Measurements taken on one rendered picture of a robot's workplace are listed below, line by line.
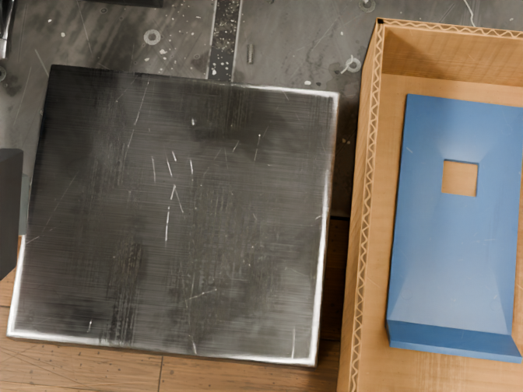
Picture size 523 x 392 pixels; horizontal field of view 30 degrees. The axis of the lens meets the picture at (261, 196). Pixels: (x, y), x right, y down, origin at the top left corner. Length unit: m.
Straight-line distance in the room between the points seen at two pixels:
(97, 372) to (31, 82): 0.18
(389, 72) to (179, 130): 0.13
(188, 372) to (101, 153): 0.13
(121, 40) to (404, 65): 0.17
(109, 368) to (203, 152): 0.13
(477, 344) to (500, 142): 0.12
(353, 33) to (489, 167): 0.12
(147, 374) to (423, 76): 0.24
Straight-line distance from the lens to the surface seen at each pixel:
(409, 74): 0.59
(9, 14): 0.53
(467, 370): 0.56
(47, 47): 0.61
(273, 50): 0.60
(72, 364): 0.56
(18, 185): 0.35
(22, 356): 0.57
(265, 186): 0.55
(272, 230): 0.55
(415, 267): 0.56
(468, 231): 0.57
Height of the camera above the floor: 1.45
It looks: 75 degrees down
